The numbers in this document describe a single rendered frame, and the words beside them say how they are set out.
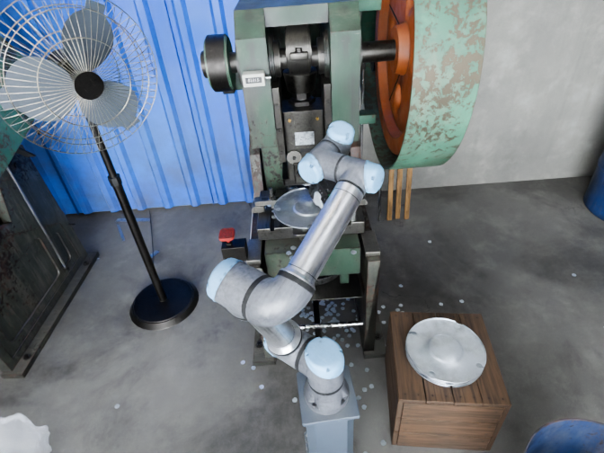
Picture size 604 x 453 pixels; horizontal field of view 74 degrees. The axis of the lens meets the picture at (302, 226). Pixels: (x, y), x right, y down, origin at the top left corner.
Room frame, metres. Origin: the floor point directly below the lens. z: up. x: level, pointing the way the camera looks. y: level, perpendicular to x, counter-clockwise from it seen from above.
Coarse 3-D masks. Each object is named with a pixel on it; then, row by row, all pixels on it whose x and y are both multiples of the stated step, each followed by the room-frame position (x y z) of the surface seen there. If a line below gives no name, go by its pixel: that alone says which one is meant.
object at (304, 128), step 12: (312, 96) 1.48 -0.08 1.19; (288, 108) 1.42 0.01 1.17; (300, 108) 1.41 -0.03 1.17; (312, 108) 1.40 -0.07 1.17; (288, 120) 1.38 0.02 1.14; (300, 120) 1.38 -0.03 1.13; (312, 120) 1.38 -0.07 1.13; (288, 132) 1.38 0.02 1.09; (300, 132) 1.38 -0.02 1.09; (312, 132) 1.38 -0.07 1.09; (288, 144) 1.38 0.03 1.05; (300, 144) 1.38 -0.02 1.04; (312, 144) 1.38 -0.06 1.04; (288, 156) 1.37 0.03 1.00; (300, 156) 1.37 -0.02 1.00; (288, 168) 1.39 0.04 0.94; (300, 180) 1.35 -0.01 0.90
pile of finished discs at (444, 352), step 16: (432, 320) 1.04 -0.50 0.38; (448, 320) 1.04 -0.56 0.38; (416, 336) 0.97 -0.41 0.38; (432, 336) 0.96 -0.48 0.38; (448, 336) 0.95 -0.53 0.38; (464, 336) 0.95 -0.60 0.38; (416, 352) 0.90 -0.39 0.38; (432, 352) 0.89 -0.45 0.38; (448, 352) 0.88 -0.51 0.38; (464, 352) 0.88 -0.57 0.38; (480, 352) 0.88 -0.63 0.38; (416, 368) 0.84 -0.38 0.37; (432, 368) 0.83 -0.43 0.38; (448, 368) 0.82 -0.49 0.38; (464, 368) 0.82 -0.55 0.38; (480, 368) 0.81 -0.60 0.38; (448, 384) 0.77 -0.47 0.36; (464, 384) 0.76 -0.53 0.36
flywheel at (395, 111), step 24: (384, 0) 1.73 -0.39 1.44; (408, 0) 1.47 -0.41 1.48; (384, 24) 1.75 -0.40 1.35; (408, 24) 1.43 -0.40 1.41; (408, 48) 1.38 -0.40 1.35; (384, 72) 1.71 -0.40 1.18; (408, 72) 1.37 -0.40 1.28; (384, 96) 1.64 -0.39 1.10; (408, 96) 1.35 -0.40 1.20; (384, 120) 1.54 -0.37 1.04
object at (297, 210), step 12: (288, 192) 1.46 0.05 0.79; (300, 192) 1.46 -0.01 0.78; (276, 204) 1.38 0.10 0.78; (288, 204) 1.37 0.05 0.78; (300, 204) 1.36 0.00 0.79; (312, 204) 1.35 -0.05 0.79; (276, 216) 1.30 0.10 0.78; (288, 216) 1.29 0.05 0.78; (300, 216) 1.28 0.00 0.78; (312, 216) 1.28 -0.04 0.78; (300, 228) 1.20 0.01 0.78
